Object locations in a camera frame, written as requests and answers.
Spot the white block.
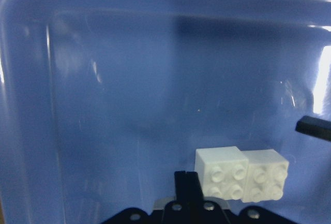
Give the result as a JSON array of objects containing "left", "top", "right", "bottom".
[
  {"left": 194, "top": 146, "right": 248, "bottom": 200},
  {"left": 242, "top": 150, "right": 289, "bottom": 203}
]

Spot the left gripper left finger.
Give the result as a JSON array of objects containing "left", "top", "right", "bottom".
[{"left": 162, "top": 171, "right": 189, "bottom": 223}]

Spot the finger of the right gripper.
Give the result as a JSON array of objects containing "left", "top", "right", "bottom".
[{"left": 295, "top": 115, "right": 330, "bottom": 142}]

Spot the blue plastic tray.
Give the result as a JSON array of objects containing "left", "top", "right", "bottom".
[{"left": 1, "top": 0, "right": 330, "bottom": 223}]

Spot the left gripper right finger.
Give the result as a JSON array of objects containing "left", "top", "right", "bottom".
[{"left": 186, "top": 172, "right": 229, "bottom": 224}]

